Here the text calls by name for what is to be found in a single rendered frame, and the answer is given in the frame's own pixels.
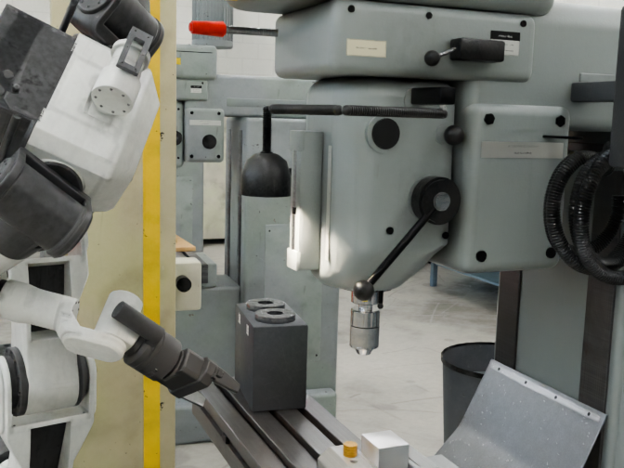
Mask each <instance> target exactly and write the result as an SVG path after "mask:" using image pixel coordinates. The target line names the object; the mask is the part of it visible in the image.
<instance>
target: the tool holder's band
mask: <svg viewBox="0 0 624 468"><path fill-rule="evenodd" d="M351 315H352V316H354V317H357V318H364V319H372V318H377V317H379V316H380V309H379V308H378V307H375V306H373V307H372V310H361V309H359V308H358V305H356V306H353V307H352V308H351Z"/></svg>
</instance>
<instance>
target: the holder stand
mask: <svg viewBox="0 0 624 468"><path fill-rule="evenodd" d="M307 337H308V325H307V324H306V323H305V322H304V321H303V320H302V319H301V318H300V317H299V316H298V315H297V314H296V313H295V312H294V311H293V310H292V309H291V308H290V307H289V306H288V305H287V304H286V303H285V302H283V301H281V300H278V299H271V298H258V299H252V300H249V301H247V303H242V304H236V328H235V380H236V381H237V382H238V383H239V384H240V390H241V391H242V393H243V395H244V397H245V399H246V401H247V402H248V404H249V406H250V408H251V410H252V411H264V410H289V409H302V408H305V407H306V370H307Z"/></svg>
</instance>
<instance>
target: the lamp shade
mask: <svg viewBox="0 0 624 468"><path fill-rule="evenodd" d="M291 183H292V177H291V173H290V170H289V167H288V164H287V161H286V160H284V159H283V158H282V157H281V156H279V155H278V154H277V153H273V151H270V152H266V151H260V152H259V153H255V154H254V155H253V156H251V157H250V158H249V159H247V160H246V163H245V165H244V168H243V170H242V173H241V182H240V195H243V196H249V197H264V198H278V197H289V196H291Z"/></svg>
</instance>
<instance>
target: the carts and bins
mask: <svg viewBox="0 0 624 468"><path fill-rule="evenodd" d="M494 351H495V343H491V342H474V343H463V344H455V345H451V346H449V347H447V348H445V349H444V350H443V351H442V352H441V361H442V363H443V425H444V443H445V442H446V441H447V440H448V439H449V437H450V436H451V435H452V434H453V432H454V431H455V430H456V429H457V428H458V426H459V425H460V423H461V421H462V419H463V417H464V414H465V412H466V411H467V409H468V407H469V405H470V403H471V401H472V399H473V397H474V395H475V391H476V389H477V387H478V385H479V384H480V382H481V380H482V378H483V376H484V374H485V372H486V370H487V367H488V364H489V362H490V360H491V359H494ZM442 355H443V357H442Z"/></svg>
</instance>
